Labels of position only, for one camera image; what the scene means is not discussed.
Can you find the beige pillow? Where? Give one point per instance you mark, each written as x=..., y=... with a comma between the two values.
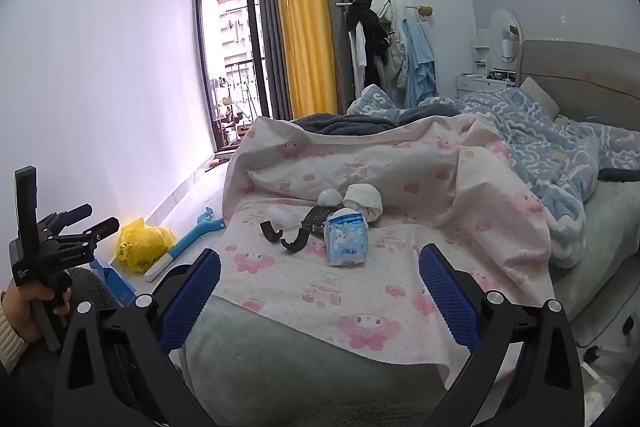
x=537, y=97

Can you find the clear plastic bag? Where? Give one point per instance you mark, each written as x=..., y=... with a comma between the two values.
x=281, y=216

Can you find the clothes rack with garments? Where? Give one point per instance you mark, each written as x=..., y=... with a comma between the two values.
x=367, y=37

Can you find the white sock ball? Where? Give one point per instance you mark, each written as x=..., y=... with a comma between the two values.
x=362, y=202

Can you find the white coat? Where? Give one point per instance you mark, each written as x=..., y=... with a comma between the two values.
x=395, y=52

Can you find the white desktop shelf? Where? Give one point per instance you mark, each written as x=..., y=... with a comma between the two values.
x=481, y=54

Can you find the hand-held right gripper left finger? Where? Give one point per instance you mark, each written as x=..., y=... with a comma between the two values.
x=192, y=297

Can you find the dark grey blanket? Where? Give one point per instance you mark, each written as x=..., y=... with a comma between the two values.
x=340, y=122

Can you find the black curved piece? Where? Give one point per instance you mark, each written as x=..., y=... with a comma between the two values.
x=295, y=244
x=270, y=234

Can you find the person's grey fleece clothing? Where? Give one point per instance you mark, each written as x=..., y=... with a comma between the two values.
x=92, y=289

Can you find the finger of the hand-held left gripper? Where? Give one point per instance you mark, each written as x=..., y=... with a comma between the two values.
x=97, y=229
x=75, y=213

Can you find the dark cloth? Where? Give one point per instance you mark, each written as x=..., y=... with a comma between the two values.
x=620, y=174

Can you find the yellow plastic bag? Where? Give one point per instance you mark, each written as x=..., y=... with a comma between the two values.
x=142, y=244

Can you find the blue packet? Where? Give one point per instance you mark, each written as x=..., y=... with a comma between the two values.
x=117, y=283

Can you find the yellow curtain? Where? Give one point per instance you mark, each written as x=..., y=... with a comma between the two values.
x=305, y=32

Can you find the white shirt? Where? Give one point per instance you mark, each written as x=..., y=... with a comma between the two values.
x=357, y=52

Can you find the white dresser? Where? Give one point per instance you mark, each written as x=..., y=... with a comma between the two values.
x=480, y=84

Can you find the black balcony door frame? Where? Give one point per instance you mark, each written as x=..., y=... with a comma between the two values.
x=197, y=57

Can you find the white paper ball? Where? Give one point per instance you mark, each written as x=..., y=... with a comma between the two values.
x=330, y=197

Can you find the person's left forearm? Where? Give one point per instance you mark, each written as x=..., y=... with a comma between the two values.
x=10, y=342

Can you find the pink printed bed sheet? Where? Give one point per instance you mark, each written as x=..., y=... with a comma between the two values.
x=350, y=157

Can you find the light blue garment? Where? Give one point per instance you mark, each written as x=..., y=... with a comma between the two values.
x=420, y=67

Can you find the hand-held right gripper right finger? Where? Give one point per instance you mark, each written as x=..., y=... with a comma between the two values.
x=447, y=302

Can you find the balcony plant shelf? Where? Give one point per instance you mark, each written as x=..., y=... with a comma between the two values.
x=232, y=112

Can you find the grey bed headboard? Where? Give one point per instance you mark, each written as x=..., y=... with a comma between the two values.
x=575, y=67

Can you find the person's left hand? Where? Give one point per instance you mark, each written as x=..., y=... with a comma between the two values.
x=20, y=312

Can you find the black remote control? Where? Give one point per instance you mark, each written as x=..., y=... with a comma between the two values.
x=316, y=219

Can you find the round white mirror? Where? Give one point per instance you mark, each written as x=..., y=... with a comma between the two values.
x=502, y=32

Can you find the blue white tissue pack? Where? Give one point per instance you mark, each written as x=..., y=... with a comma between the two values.
x=345, y=239

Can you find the pale green fleece blanket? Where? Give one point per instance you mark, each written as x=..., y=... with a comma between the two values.
x=300, y=357

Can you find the blue printed blanket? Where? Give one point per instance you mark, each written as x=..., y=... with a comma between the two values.
x=540, y=142

